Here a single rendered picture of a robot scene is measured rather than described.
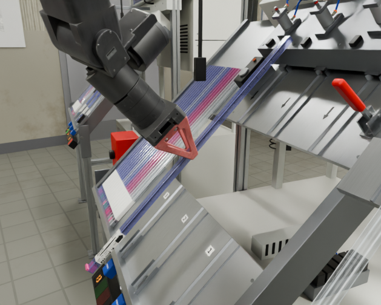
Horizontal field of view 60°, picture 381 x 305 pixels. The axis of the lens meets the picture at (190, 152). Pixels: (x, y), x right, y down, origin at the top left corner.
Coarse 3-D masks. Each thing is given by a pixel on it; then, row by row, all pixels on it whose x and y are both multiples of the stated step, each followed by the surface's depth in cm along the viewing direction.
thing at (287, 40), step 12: (288, 36) 54; (276, 48) 55; (264, 60) 55; (264, 72) 54; (252, 84) 54; (240, 96) 54; (228, 108) 54; (216, 120) 54; (204, 132) 54; (180, 168) 53; (168, 180) 53; (156, 192) 53; (144, 204) 53; (132, 216) 53; (120, 228) 53; (96, 264) 52
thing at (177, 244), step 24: (144, 192) 79; (168, 192) 72; (144, 216) 72; (168, 216) 66; (192, 216) 61; (144, 240) 66; (168, 240) 61; (192, 240) 57; (216, 240) 53; (144, 264) 61; (168, 264) 57; (192, 264) 53; (216, 264) 49; (240, 264) 46; (144, 288) 57; (168, 288) 53; (192, 288) 50; (216, 288) 47; (240, 288) 44
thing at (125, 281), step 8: (96, 192) 94; (96, 200) 90; (104, 216) 81; (104, 224) 78; (112, 232) 75; (120, 248) 70; (112, 256) 67; (120, 256) 67; (120, 264) 63; (120, 272) 61; (128, 272) 63; (120, 280) 60; (128, 280) 60; (128, 288) 57; (128, 296) 55; (136, 296) 57; (128, 304) 54; (136, 304) 54
